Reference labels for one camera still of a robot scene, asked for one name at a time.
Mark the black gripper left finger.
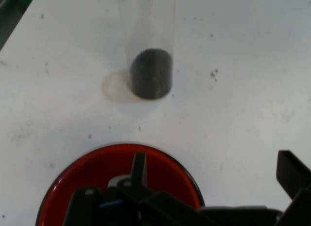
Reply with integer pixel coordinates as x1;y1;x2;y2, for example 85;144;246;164
64;152;219;226

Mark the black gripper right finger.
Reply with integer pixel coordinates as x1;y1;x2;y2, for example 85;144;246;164
276;150;311;226

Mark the black seeds batch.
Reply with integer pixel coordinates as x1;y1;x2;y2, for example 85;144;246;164
128;48;173;100

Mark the clear plastic jar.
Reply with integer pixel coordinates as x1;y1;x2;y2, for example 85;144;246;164
118;0;177;100

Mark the red bowl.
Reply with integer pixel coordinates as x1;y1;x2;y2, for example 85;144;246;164
36;143;206;226

